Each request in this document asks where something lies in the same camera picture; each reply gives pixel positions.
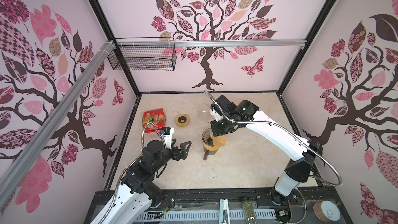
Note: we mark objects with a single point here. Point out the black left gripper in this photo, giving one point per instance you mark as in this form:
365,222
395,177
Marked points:
184,153

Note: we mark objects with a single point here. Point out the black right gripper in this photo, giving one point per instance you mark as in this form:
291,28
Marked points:
215,132

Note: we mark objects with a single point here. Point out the clear ribbed glass dripper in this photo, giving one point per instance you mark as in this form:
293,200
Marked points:
206,138

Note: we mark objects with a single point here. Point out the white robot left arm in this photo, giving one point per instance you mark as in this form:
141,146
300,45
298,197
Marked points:
136,191

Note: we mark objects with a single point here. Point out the red gummy candy bag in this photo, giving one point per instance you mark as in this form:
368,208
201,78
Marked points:
156,116

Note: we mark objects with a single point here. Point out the green herb filled jar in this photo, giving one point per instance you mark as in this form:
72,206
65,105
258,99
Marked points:
248,211

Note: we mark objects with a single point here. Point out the brown tape roll white disc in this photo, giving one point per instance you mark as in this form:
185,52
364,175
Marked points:
327,211

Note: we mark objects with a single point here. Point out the smoked glass carafe wooden handle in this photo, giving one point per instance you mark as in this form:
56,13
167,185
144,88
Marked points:
208,153

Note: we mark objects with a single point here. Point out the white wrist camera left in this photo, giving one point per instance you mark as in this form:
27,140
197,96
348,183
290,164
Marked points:
167,134

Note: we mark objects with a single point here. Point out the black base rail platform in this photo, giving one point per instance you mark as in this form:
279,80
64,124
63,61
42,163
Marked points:
261,197

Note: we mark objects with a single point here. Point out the white centre bracket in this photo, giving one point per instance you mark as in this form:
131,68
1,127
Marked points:
224,213

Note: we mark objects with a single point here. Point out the black wire mesh basket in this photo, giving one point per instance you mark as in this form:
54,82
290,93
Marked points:
144,53

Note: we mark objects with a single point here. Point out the white slotted cable duct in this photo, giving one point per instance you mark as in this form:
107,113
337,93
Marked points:
202,216

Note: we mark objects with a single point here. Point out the aluminium side rail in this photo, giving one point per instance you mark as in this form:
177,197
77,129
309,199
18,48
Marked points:
19,168

